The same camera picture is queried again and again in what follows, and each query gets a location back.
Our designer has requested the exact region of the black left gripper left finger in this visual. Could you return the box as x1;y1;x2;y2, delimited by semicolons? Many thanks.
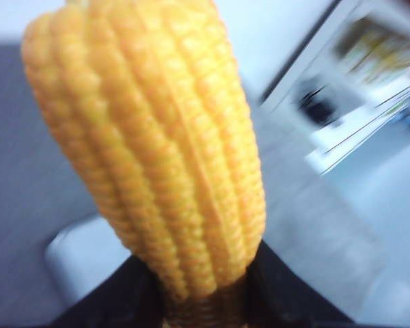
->
51;256;163;327

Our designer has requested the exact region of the yellow corn cob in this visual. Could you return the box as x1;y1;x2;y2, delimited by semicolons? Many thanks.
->
21;1;267;327

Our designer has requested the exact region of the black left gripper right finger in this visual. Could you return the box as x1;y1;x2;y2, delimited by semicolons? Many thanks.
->
247;241;354;327

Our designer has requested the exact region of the white shelf with items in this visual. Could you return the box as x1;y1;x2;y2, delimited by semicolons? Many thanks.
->
262;1;410;174

